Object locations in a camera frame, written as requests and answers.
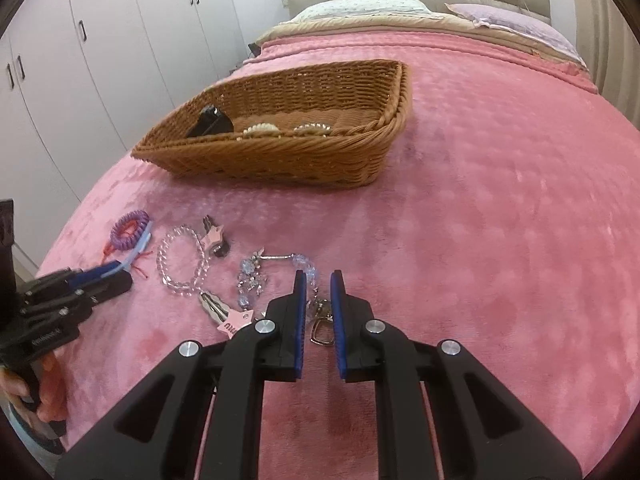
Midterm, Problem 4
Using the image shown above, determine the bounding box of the purple spiral hair tie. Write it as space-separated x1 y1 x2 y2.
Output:
110 211 151 251

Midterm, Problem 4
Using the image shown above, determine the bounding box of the blue crystal bead keychain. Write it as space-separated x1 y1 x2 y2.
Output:
235 247 337 349

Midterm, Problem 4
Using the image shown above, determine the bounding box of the red string bracelet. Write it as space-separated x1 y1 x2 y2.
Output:
101 240 154 281

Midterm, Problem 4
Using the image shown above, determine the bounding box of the white dotted pillow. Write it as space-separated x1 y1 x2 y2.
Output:
289 0 432 24

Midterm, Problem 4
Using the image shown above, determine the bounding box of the person's left hand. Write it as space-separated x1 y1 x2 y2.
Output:
0 352 69 424

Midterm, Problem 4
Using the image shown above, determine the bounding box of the pale curtain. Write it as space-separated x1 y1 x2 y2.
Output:
570 0 640 128

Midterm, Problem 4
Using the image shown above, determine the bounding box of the beige quilt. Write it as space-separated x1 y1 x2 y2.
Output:
254 11 551 52

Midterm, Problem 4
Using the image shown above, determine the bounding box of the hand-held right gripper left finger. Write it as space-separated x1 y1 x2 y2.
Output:
55 269 309 480

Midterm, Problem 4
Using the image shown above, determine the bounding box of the clear bead bracelet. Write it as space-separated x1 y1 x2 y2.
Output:
156 226 209 291

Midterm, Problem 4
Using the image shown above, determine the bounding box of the pearl hair accessory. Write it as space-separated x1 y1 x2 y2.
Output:
236 122 282 139

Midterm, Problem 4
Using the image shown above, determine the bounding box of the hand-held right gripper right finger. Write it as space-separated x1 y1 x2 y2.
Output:
330 269 584 480

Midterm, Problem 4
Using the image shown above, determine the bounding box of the small pink star hair clip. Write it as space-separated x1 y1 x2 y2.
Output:
201 215 231 257

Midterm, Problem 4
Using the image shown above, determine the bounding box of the brown wicker basket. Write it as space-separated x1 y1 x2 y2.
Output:
131 59 414 190

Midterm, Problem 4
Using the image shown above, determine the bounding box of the white wardrobe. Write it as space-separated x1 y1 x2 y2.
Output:
0 0 284 281

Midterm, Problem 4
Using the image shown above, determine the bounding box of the black hair clip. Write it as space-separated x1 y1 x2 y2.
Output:
186 105 235 138

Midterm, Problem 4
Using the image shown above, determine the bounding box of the pink fleece blanket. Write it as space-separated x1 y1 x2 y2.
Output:
34 27 640 480

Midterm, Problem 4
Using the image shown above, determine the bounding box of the large pink star hair clip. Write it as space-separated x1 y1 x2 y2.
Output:
198 290 256 343

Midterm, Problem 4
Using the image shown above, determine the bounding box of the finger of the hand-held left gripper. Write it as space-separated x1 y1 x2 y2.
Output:
30 233 154 295
59 274 134 315

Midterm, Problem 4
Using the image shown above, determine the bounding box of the lilac pillow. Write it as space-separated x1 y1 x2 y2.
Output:
445 2 587 67

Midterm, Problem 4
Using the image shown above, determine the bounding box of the dark furniture edge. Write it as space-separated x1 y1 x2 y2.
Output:
0 199 17 263

